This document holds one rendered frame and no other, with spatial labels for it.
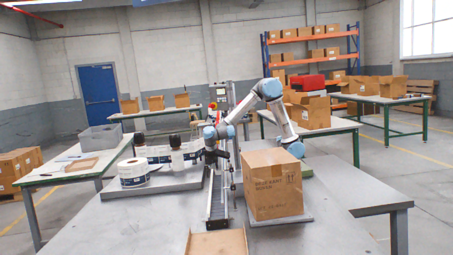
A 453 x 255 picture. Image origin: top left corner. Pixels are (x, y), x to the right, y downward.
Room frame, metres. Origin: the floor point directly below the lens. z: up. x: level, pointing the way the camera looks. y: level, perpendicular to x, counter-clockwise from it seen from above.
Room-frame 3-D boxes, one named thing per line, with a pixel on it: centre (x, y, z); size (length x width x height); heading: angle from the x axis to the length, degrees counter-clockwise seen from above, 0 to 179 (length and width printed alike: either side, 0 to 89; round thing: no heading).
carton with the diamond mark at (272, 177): (1.54, -0.20, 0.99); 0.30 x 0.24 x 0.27; 6
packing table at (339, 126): (4.59, -1.08, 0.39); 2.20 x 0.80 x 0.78; 5
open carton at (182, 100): (7.69, 0.99, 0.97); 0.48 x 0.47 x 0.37; 8
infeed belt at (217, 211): (2.22, 0.09, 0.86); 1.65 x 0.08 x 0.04; 0
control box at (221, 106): (2.32, 0.01, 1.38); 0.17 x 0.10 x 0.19; 55
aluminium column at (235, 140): (2.26, -0.05, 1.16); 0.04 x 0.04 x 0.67; 0
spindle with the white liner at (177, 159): (2.14, 0.37, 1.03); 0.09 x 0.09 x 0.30
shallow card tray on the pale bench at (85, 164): (2.98, 1.44, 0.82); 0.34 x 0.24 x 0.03; 11
